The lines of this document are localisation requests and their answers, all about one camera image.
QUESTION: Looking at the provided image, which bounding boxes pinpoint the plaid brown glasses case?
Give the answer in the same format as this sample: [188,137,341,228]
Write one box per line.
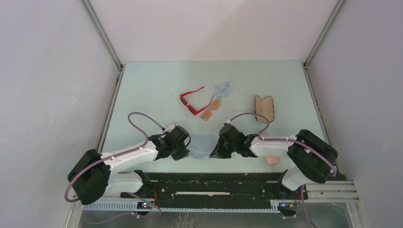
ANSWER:
[254,95,275,124]

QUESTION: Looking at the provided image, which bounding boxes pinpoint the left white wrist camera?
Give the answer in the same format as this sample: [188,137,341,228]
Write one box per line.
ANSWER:
[163,123,190,146]

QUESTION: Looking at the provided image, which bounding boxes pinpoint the aluminium frame post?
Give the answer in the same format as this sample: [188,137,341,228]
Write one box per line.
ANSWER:
[301,0,345,101]
[79,0,126,101]

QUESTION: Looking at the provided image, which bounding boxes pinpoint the left aluminium frame post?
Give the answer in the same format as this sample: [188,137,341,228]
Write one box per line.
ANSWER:
[79,0,126,101]

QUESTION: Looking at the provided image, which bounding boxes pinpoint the blue cleaning cloth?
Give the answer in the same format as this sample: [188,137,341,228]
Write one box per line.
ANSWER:
[187,134,218,160]
[213,82,236,100]

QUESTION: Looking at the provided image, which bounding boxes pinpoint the pink glasses case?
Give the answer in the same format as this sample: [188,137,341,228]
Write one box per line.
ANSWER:
[261,132,280,165]

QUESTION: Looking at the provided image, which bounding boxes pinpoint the orange clear sunglasses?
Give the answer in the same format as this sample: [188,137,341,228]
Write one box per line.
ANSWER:
[200,99,221,122]

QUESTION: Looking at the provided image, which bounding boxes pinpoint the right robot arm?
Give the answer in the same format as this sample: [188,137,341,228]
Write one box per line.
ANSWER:
[210,123,338,199]

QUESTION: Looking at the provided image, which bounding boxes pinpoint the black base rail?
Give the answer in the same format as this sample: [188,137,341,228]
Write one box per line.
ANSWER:
[137,172,308,209]

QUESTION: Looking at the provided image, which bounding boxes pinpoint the right aluminium frame post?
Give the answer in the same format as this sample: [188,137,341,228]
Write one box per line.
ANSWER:
[301,0,345,101]

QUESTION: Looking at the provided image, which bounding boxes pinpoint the red frame sunglasses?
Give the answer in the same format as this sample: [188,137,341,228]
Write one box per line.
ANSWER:
[179,86,214,116]

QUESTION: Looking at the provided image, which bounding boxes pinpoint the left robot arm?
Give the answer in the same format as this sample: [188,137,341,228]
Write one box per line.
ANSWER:
[65,133,190,205]

